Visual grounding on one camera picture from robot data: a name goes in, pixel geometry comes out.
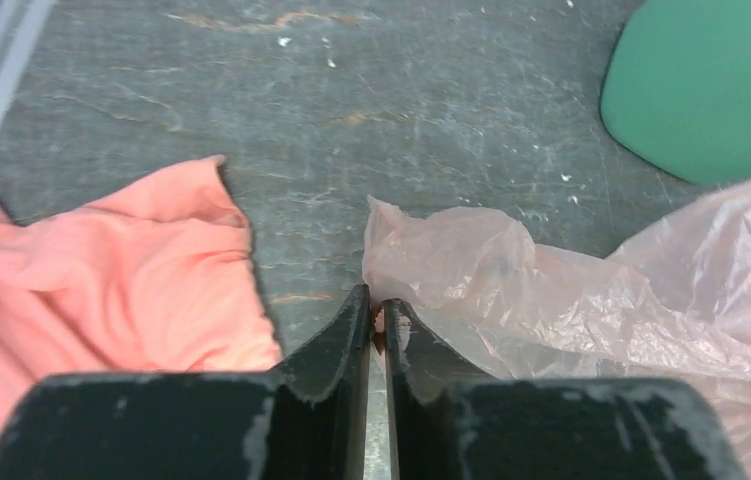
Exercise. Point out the salmon pink cloth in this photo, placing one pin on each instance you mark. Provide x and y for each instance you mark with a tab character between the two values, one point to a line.
156	276

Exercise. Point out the translucent pink trash bag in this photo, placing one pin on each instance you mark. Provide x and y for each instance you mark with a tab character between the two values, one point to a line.
673	301

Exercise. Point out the green plastic trash bin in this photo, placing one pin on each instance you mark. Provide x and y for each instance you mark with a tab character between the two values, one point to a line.
677	90

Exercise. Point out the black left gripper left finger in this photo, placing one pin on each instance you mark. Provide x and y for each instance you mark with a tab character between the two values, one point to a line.
319	412

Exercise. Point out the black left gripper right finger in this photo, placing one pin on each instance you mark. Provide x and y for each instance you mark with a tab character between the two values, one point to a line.
423	418

